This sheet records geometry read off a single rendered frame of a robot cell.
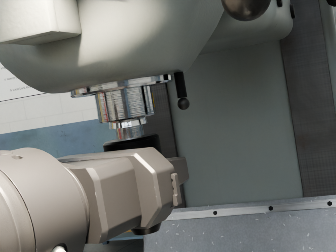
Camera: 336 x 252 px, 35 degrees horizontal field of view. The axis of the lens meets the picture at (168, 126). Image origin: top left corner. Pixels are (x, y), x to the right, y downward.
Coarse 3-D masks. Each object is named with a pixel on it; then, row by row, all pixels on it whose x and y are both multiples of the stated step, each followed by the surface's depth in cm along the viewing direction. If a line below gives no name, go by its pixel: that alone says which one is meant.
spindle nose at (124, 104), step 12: (96, 96) 42; (108, 96) 41; (120, 96) 41; (132, 96) 41; (144, 96) 42; (96, 108) 43; (108, 108) 41; (120, 108) 41; (132, 108) 41; (144, 108) 42; (108, 120) 42; (120, 120) 41
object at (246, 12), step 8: (224, 0) 31; (232, 0) 30; (240, 0) 30; (248, 0) 30; (256, 0) 30; (264, 0) 30; (224, 8) 31; (232, 8) 31; (240, 8) 30; (248, 8) 30; (256, 8) 30; (264, 8) 31; (232, 16) 31; (240, 16) 31; (248, 16) 31; (256, 16) 31
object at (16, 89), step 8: (0, 64) 541; (0, 72) 542; (8, 72) 539; (0, 80) 543; (8, 80) 540; (16, 80) 537; (0, 88) 544; (8, 88) 541; (16, 88) 538; (24, 88) 535; (32, 88) 532; (0, 96) 545; (8, 96) 542; (16, 96) 539; (24, 96) 536
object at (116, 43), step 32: (96, 0) 34; (128, 0) 33; (160, 0) 34; (192, 0) 36; (96, 32) 34; (128, 32) 34; (160, 32) 35; (192, 32) 38; (32, 64) 36; (64, 64) 35; (96, 64) 35; (128, 64) 36; (160, 64) 37
